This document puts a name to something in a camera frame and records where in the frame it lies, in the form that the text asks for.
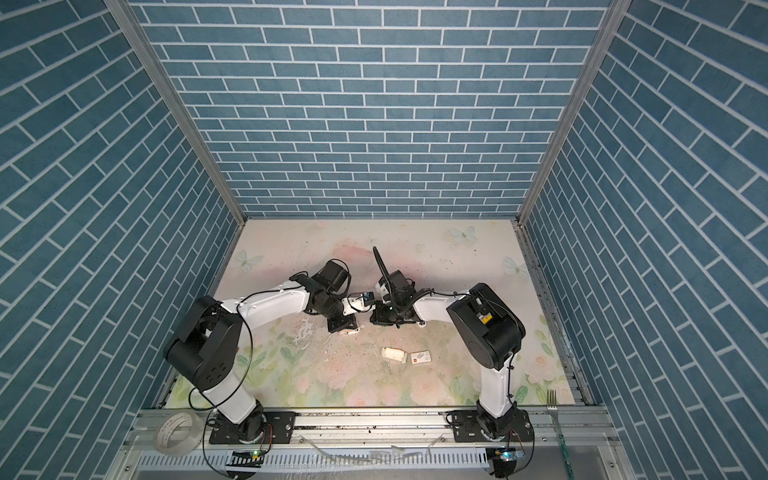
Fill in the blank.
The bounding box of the aluminium front rail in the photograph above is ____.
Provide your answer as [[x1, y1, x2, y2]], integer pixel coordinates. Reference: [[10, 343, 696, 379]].
[[122, 405, 619, 452]]

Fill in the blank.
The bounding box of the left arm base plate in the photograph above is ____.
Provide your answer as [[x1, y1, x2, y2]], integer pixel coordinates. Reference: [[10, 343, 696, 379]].
[[207, 411, 297, 446]]

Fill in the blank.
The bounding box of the silver fork on rail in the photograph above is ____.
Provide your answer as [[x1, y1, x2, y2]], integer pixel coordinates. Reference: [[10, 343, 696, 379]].
[[546, 389, 575, 480]]

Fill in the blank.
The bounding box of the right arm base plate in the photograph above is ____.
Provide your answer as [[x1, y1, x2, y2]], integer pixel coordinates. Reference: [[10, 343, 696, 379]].
[[444, 405, 535, 443]]

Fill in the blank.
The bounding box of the white staple box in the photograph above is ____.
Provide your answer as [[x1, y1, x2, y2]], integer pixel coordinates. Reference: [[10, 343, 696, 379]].
[[410, 350, 432, 365]]

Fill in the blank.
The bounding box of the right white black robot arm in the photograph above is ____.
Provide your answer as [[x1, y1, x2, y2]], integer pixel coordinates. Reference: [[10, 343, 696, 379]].
[[371, 248, 532, 440]]

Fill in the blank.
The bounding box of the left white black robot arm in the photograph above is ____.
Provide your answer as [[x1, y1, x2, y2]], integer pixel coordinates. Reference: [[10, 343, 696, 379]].
[[164, 259, 357, 441]]

